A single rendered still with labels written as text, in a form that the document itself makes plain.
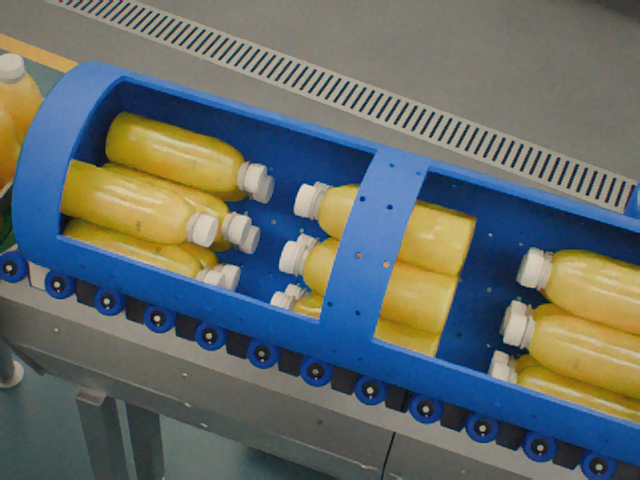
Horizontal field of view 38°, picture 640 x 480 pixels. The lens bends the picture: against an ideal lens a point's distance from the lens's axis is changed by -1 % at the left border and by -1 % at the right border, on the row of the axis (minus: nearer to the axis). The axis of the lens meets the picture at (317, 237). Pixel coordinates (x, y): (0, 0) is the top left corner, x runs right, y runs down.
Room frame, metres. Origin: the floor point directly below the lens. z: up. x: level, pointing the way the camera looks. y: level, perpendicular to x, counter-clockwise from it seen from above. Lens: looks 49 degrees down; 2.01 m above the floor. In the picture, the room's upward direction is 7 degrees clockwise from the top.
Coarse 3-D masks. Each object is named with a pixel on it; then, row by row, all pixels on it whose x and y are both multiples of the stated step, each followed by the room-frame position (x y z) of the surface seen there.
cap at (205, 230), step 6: (204, 216) 0.77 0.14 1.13; (210, 216) 0.77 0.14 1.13; (198, 222) 0.76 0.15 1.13; (204, 222) 0.76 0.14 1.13; (210, 222) 0.76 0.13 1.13; (216, 222) 0.77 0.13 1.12; (198, 228) 0.75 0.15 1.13; (204, 228) 0.75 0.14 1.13; (210, 228) 0.76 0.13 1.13; (216, 228) 0.77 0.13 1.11; (198, 234) 0.75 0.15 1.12; (204, 234) 0.75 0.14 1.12; (210, 234) 0.76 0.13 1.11; (198, 240) 0.75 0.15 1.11; (204, 240) 0.74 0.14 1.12; (210, 240) 0.76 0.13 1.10; (204, 246) 0.75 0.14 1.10
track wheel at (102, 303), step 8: (104, 288) 0.75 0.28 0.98; (96, 296) 0.75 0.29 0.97; (104, 296) 0.75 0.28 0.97; (112, 296) 0.74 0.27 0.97; (120, 296) 0.74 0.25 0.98; (96, 304) 0.74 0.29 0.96; (104, 304) 0.74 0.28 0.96; (112, 304) 0.74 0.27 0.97; (120, 304) 0.74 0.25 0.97; (104, 312) 0.73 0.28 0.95; (112, 312) 0.73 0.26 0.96; (120, 312) 0.74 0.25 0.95
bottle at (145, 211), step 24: (72, 168) 0.81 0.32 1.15; (96, 168) 0.82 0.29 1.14; (72, 192) 0.78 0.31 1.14; (96, 192) 0.78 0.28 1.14; (120, 192) 0.78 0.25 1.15; (144, 192) 0.78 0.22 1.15; (168, 192) 0.79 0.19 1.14; (72, 216) 0.77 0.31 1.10; (96, 216) 0.76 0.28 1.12; (120, 216) 0.76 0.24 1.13; (144, 216) 0.75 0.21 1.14; (168, 216) 0.76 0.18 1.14; (192, 216) 0.77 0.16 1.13; (144, 240) 0.75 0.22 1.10; (168, 240) 0.74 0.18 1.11; (192, 240) 0.75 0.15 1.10
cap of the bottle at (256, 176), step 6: (252, 168) 0.86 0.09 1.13; (258, 168) 0.86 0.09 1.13; (264, 168) 0.86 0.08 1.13; (252, 174) 0.85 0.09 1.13; (258, 174) 0.85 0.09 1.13; (264, 174) 0.87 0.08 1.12; (246, 180) 0.85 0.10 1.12; (252, 180) 0.84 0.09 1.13; (258, 180) 0.85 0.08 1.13; (264, 180) 0.87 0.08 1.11; (246, 186) 0.84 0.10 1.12; (252, 186) 0.84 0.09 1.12; (258, 186) 0.85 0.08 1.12; (252, 192) 0.84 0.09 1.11; (258, 192) 0.85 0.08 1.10
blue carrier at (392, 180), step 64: (64, 128) 0.80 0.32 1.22; (192, 128) 0.97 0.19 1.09; (256, 128) 0.94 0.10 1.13; (320, 128) 0.87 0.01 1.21; (384, 192) 0.75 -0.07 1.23; (448, 192) 0.88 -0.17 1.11; (512, 192) 0.79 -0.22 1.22; (64, 256) 0.71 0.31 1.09; (256, 256) 0.85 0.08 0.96; (384, 256) 0.68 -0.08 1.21; (512, 256) 0.84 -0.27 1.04; (256, 320) 0.65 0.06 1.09; (320, 320) 0.64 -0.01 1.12; (448, 320) 0.78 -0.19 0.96; (448, 384) 0.59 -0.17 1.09; (512, 384) 0.59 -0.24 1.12
